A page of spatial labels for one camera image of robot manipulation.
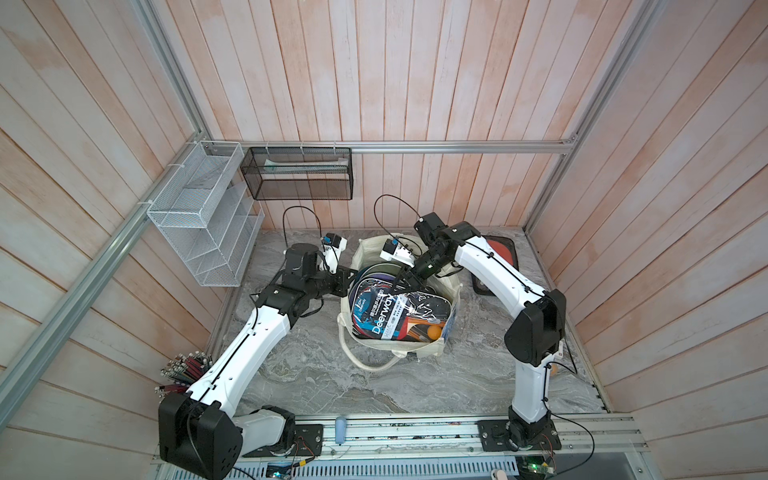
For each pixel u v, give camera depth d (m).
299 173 1.04
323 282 0.65
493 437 0.73
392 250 0.72
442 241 0.62
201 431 0.38
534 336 0.49
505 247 1.12
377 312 0.78
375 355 0.88
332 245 0.67
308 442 0.73
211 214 0.73
